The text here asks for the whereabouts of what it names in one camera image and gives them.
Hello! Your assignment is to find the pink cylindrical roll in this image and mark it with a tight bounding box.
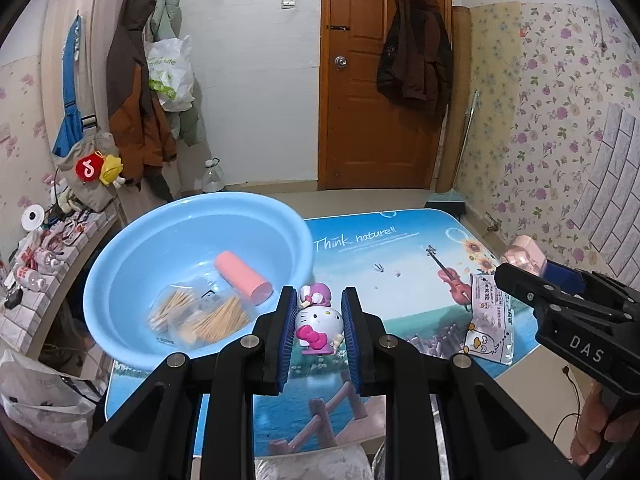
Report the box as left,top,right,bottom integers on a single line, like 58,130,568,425
214,250,273,306

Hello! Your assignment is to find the white plastic bag on floor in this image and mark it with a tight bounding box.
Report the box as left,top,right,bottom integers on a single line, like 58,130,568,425
0,346,106,453

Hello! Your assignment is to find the rolled beige mat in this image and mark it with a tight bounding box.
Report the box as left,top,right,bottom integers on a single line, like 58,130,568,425
435,6,472,193

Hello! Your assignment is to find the yellow plush charm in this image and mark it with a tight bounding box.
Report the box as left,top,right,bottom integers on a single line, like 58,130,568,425
99,154,126,190

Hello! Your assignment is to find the white green plastic bag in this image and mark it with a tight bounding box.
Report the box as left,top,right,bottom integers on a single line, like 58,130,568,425
145,36,195,113

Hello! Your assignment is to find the red round plush charm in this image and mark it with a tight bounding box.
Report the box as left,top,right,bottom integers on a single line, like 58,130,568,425
75,152,104,182

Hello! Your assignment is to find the duck print snack packet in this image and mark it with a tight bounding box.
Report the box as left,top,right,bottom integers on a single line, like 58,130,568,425
462,274,514,365

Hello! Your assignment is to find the blue strap grey bag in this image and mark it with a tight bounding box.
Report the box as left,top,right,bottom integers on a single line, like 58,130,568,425
52,15,118,212

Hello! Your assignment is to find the person's right hand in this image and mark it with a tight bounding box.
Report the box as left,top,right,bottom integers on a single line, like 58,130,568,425
570,382,639,466

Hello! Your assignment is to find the clear plastic water bottle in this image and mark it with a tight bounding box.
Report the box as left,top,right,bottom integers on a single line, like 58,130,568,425
202,157,226,193

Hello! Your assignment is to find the light blue plastic basin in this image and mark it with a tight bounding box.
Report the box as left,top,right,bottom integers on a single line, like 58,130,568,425
84,192,314,370

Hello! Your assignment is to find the scenic printed table mat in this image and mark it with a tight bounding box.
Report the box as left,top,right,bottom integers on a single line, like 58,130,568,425
103,207,542,458

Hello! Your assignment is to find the brown wooden door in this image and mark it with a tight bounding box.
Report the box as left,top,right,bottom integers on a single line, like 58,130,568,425
318,0,452,188

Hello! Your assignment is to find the dark brown coat on door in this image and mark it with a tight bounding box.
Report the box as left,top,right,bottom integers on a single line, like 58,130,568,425
376,0,454,117

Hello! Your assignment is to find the Hello Kitty toy figure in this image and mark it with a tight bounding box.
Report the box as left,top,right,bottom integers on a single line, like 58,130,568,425
295,282,344,356

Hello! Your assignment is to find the brown orange hanging jacket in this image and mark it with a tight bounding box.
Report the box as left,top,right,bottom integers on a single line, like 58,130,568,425
106,0,177,203

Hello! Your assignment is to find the small white spray bottle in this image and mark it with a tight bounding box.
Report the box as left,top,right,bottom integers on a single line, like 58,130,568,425
13,266,49,292

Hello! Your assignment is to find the bag of toothpicks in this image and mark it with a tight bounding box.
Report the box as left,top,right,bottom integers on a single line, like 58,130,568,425
146,282,252,349

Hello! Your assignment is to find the white tape roll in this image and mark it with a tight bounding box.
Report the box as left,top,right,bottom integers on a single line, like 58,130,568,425
21,204,46,232

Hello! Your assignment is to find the black cable on floor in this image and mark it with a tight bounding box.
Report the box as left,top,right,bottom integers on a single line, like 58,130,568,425
552,365,584,461

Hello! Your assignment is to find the light green hanging garment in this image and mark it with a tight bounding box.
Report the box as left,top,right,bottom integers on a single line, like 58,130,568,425
145,0,204,146

